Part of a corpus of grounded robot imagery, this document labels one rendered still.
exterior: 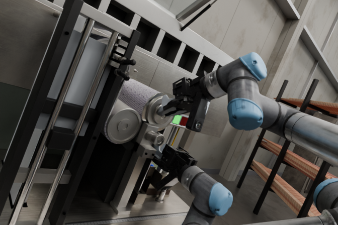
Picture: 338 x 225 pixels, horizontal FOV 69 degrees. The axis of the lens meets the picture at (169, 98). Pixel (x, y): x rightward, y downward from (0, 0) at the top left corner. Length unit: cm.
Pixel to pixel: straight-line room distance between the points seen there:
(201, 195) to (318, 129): 35
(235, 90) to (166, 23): 69
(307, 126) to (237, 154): 467
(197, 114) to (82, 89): 32
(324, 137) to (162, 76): 86
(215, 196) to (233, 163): 455
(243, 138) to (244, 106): 464
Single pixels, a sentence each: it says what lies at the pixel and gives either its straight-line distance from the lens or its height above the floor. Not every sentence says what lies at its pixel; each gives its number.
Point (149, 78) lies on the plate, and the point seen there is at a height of 134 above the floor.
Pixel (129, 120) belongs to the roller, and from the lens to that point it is 81.
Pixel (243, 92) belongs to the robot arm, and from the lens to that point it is 59.
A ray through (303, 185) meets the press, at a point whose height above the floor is 36.
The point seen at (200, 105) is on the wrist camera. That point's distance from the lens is 70.
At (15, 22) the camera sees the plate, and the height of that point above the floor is 135.
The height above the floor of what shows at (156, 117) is 123.
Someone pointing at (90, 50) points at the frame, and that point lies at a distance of 58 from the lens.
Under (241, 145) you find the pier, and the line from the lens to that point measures 521.
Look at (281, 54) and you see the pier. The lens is 535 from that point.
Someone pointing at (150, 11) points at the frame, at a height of 162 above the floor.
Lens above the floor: 136
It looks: 3 degrees down
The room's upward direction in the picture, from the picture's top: 23 degrees clockwise
